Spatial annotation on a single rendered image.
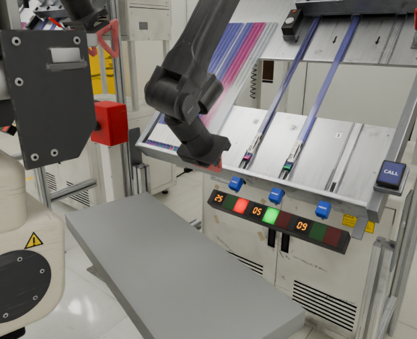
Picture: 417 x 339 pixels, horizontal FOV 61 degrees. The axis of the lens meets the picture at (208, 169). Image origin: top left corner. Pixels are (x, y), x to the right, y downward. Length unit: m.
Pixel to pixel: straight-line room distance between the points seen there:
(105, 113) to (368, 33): 0.93
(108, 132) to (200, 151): 0.78
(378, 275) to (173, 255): 0.43
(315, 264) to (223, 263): 0.57
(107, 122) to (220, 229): 0.60
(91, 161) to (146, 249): 1.21
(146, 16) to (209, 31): 1.54
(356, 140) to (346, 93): 1.95
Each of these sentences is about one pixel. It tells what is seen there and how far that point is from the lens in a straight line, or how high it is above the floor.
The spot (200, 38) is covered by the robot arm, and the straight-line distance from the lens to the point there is 0.60.
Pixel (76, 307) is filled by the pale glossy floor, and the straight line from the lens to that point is 1.64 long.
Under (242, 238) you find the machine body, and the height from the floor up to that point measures 0.31.
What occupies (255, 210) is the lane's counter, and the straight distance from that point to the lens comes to 0.83.
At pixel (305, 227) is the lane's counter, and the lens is 0.79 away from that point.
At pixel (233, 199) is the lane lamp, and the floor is 0.66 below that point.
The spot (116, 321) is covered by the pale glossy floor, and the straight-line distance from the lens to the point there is 1.53.
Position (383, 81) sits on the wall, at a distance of 2.72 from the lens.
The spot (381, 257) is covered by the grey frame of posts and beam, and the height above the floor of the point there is 0.61.
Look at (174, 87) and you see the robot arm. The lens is 0.59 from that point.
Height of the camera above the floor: 1.04
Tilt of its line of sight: 21 degrees down
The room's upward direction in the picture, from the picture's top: straight up
